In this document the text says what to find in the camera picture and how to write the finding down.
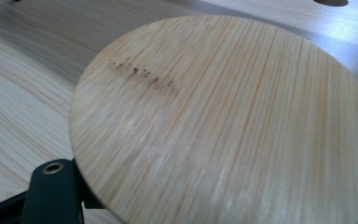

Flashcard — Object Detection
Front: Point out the brown jar with bamboo lid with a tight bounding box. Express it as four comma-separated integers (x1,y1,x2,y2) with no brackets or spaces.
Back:
311,0,350,7
68,14,358,224

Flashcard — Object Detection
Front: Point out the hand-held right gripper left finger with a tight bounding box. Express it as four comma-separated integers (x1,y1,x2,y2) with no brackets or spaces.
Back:
20,158,105,224

